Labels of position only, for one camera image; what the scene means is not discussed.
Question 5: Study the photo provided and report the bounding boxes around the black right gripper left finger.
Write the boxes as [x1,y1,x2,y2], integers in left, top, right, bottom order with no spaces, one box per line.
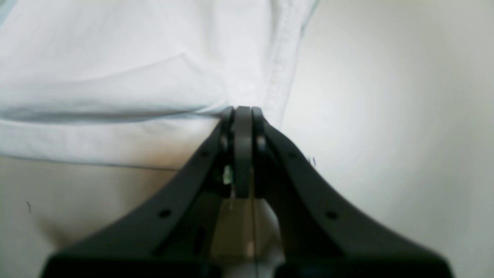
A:
[42,106,235,278]

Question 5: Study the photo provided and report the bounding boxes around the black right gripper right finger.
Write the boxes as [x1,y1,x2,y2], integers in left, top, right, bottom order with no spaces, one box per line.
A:
[252,107,452,278]

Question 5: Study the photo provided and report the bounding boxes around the white T-shirt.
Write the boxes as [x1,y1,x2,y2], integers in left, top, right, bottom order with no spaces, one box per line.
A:
[0,0,319,169]

